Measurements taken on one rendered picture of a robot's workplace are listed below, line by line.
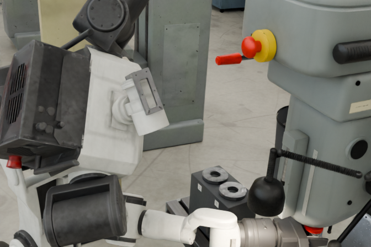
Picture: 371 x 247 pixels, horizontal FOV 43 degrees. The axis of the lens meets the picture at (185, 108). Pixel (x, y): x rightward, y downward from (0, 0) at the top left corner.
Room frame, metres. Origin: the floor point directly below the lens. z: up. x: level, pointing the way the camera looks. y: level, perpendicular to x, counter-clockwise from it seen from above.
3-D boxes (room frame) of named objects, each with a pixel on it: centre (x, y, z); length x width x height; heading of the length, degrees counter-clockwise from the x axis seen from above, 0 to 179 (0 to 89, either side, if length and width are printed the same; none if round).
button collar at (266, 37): (0.83, -0.14, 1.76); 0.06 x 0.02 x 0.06; 28
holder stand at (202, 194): (1.30, -0.14, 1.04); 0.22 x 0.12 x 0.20; 33
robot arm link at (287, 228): (0.93, -0.25, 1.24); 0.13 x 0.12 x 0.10; 8
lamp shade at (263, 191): (0.76, -0.17, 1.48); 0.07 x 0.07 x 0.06
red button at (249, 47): (0.82, -0.12, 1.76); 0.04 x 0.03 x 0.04; 28
